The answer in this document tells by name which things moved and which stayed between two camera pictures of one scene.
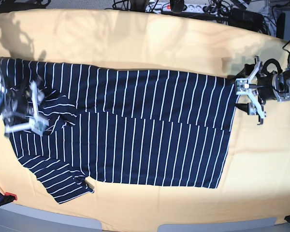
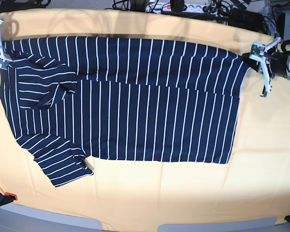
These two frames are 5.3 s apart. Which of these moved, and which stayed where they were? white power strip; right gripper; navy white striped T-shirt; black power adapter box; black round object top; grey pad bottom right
Moved: right gripper; navy white striped T-shirt
Stayed: grey pad bottom right; black round object top; white power strip; black power adapter box
